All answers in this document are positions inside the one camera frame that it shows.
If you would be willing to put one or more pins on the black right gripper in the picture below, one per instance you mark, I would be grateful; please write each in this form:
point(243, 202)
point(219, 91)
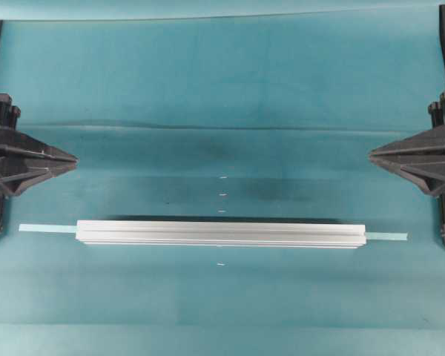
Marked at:
point(419, 159)

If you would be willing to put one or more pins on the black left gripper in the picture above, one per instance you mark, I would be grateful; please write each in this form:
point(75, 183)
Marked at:
point(17, 175)

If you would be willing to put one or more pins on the silver aluminium extrusion rail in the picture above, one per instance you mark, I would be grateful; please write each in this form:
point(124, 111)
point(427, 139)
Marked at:
point(234, 234)

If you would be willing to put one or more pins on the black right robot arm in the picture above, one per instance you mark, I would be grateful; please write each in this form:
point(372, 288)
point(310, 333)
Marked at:
point(441, 198)

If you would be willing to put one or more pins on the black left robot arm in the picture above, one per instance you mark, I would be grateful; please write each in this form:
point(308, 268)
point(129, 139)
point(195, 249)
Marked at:
point(24, 160)

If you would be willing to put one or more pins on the light green tape strip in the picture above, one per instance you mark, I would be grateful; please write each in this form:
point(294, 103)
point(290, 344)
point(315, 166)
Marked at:
point(72, 229)

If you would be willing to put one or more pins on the teal table cover sheet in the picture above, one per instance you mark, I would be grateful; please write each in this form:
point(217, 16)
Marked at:
point(254, 117)

